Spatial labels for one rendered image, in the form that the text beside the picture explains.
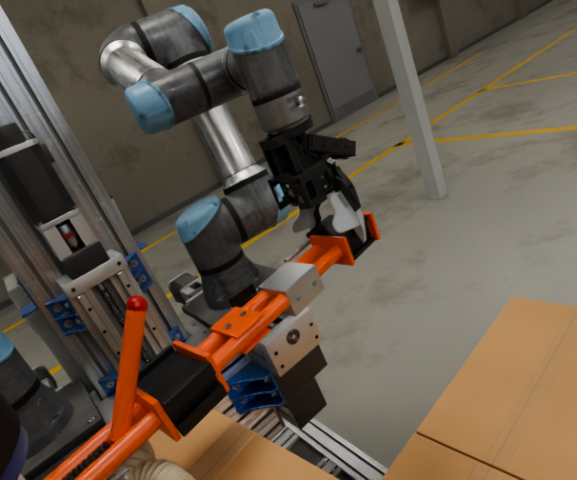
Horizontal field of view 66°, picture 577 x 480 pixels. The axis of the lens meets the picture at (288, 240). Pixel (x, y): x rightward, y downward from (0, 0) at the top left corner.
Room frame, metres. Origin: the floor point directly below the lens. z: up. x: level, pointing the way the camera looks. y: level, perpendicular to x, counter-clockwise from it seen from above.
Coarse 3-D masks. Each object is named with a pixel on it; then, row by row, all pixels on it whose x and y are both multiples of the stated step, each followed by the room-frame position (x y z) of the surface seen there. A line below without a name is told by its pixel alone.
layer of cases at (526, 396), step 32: (512, 320) 1.09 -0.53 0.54; (544, 320) 1.04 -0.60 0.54; (576, 320) 0.99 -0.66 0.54; (480, 352) 1.02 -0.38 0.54; (512, 352) 0.97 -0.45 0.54; (544, 352) 0.93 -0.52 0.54; (576, 352) 0.88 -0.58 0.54; (480, 384) 0.91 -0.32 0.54; (512, 384) 0.87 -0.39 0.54; (544, 384) 0.83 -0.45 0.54; (576, 384) 0.80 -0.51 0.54; (448, 416) 0.86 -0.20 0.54; (480, 416) 0.82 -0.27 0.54; (512, 416) 0.78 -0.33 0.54; (544, 416) 0.75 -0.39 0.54; (576, 416) 0.72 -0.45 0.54; (416, 448) 0.81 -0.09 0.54; (448, 448) 0.78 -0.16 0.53; (480, 448) 0.74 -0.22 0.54; (512, 448) 0.71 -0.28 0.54; (544, 448) 0.68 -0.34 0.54; (576, 448) 0.65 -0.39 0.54
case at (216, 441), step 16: (208, 416) 0.55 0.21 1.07; (224, 416) 0.54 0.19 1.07; (160, 432) 0.56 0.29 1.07; (192, 432) 0.53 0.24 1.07; (208, 432) 0.52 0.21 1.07; (224, 432) 0.51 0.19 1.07; (240, 432) 0.49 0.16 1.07; (160, 448) 0.53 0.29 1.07; (176, 448) 0.52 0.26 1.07; (192, 448) 0.50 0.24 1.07; (208, 448) 0.49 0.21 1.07; (224, 448) 0.48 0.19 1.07; (240, 448) 0.47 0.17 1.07; (256, 448) 0.46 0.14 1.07; (272, 448) 0.45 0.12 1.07; (192, 464) 0.47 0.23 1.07; (208, 464) 0.46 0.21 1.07; (224, 464) 0.45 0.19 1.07; (240, 464) 0.44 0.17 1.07; (256, 464) 0.43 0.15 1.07; (272, 464) 0.42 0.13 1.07; (288, 464) 0.41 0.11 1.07; (304, 464) 0.40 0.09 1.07
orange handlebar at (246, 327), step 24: (312, 264) 0.61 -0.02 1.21; (240, 312) 0.54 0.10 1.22; (264, 312) 0.53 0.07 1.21; (216, 336) 0.52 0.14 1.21; (240, 336) 0.50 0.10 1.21; (264, 336) 0.51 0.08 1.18; (216, 360) 0.47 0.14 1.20; (144, 432) 0.40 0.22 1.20; (72, 456) 0.40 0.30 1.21; (120, 456) 0.38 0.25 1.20
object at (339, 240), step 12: (372, 216) 0.66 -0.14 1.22; (324, 228) 0.68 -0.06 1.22; (372, 228) 0.67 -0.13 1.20; (312, 240) 0.67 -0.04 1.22; (324, 240) 0.65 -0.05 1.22; (336, 240) 0.63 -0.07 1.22; (348, 240) 0.64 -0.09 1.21; (360, 240) 0.65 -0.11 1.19; (372, 240) 0.66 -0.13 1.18; (324, 252) 0.66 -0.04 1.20; (348, 252) 0.62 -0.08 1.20; (360, 252) 0.64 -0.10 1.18; (348, 264) 0.62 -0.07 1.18
